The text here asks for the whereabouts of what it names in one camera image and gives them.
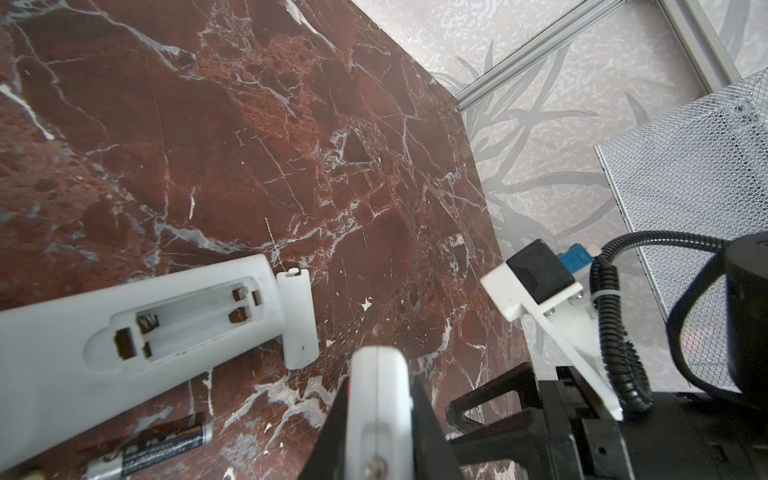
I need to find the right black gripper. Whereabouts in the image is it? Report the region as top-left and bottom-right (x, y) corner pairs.
(445, 362), (635, 479)

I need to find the white wire mesh basket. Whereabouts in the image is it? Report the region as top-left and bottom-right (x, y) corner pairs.
(596, 67), (767, 393)

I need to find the white remote control face up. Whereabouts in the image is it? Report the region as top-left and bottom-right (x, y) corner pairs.
(344, 346), (414, 479)

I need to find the white battery cover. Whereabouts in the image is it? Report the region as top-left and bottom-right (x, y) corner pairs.
(276, 267), (319, 370)

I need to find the white remote control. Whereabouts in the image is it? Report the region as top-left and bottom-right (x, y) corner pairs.
(1, 255), (285, 468)

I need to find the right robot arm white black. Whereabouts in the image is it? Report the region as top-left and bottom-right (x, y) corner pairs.
(446, 230), (767, 479)

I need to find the black AAA battery upper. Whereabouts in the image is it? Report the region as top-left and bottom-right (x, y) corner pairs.
(83, 422), (213, 480)

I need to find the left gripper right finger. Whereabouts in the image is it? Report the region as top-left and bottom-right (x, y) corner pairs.
(410, 377), (464, 480)

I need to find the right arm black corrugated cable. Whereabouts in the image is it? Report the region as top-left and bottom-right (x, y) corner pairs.
(589, 230), (730, 415)

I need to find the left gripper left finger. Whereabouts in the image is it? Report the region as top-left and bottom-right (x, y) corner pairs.
(298, 378), (349, 480)

